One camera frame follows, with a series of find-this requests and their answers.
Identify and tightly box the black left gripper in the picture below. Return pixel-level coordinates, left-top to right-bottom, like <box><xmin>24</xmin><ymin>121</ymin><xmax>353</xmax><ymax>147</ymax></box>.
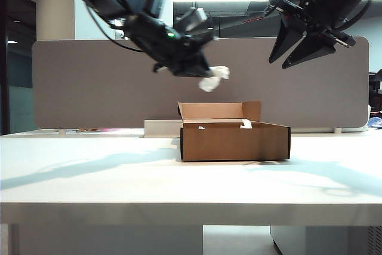
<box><xmin>124</xmin><ymin>13</ymin><xmax>217</xmax><ymax>78</ymax></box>

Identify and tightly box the blue cloth item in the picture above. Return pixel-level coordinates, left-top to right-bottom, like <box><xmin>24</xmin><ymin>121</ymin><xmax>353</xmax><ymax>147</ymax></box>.
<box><xmin>368</xmin><ymin>116</ymin><xmax>382</xmax><ymax>131</ymax></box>

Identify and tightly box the beige building pillar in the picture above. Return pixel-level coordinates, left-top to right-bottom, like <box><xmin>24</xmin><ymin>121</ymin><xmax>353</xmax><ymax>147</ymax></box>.
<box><xmin>35</xmin><ymin>0</ymin><xmax>76</xmax><ymax>41</ymax></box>

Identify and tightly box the brown cardboard box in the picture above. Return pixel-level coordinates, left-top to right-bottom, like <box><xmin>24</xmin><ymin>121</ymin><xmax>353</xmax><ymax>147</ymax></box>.
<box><xmin>177</xmin><ymin>100</ymin><xmax>292</xmax><ymax>162</ymax></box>

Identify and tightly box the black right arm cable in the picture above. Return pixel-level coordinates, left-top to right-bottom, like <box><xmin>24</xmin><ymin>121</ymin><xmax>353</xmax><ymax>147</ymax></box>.
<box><xmin>337</xmin><ymin>0</ymin><xmax>382</xmax><ymax>32</ymax></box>

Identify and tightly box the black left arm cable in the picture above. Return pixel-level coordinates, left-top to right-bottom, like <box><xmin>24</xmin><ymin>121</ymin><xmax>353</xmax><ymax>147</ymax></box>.
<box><xmin>85</xmin><ymin>2</ymin><xmax>144</xmax><ymax>53</ymax></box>

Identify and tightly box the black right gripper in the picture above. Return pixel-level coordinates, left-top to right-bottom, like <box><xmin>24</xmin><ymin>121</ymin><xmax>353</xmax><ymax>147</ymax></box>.
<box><xmin>267</xmin><ymin>0</ymin><xmax>356</xmax><ymax>70</ymax></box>

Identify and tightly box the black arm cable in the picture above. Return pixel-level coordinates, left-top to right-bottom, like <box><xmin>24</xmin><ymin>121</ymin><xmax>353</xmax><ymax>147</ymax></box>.
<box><xmin>85</xmin><ymin>2</ymin><xmax>144</xmax><ymax>53</ymax></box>
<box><xmin>337</xmin><ymin>0</ymin><xmax>382</xmax><ymax>32</ymax></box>

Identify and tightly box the grey fabric desk partition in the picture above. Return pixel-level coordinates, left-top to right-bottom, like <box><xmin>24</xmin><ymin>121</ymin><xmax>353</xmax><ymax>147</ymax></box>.
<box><xmin>31</xmin><ymin>36</ymin><xmax>371</xmax><ymax>133</ymax></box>

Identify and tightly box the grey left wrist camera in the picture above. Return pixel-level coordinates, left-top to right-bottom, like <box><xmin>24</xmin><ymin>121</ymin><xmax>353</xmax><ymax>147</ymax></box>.
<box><xmin>174</xmin><ymin>8</ymin><xmax>209</xmax><ymax>32</ymax></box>

